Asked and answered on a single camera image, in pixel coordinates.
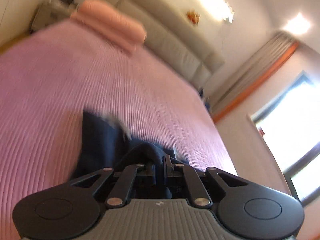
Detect grey and orange curtain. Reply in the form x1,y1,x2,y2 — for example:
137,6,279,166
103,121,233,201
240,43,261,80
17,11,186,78
209,32,299,122

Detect dark items beside bed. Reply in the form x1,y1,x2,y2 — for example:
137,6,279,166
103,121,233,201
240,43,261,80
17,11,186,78
198,88,210,111

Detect navy blue zip jacket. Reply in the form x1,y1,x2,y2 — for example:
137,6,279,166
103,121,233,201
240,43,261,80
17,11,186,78
71,110,190,201

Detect bright window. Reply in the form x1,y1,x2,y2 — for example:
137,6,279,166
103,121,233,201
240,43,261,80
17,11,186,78
250,71,319,206

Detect beige padded headboard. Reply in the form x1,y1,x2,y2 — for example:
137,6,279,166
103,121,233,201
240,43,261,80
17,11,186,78
105,0,225,89

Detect lower pink folded blanket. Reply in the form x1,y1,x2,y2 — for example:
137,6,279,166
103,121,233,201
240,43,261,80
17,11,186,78
70,12,136,54

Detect upper pink folded blanket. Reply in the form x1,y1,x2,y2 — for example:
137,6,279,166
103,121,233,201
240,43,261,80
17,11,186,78
78,0,147,44

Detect purple quilted bedspread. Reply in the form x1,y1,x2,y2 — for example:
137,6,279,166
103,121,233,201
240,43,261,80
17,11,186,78
1,20,236,239

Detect beige bedside nightstand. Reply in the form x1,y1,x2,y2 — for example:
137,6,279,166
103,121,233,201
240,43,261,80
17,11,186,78
29,0,76,34

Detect orange plush toy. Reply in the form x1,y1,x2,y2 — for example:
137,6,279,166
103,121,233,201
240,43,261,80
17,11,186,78
186,10,200,25

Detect pink folded blanket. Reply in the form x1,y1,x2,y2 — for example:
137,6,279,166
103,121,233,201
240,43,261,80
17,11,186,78
70,12,136,54
78,0,147,44

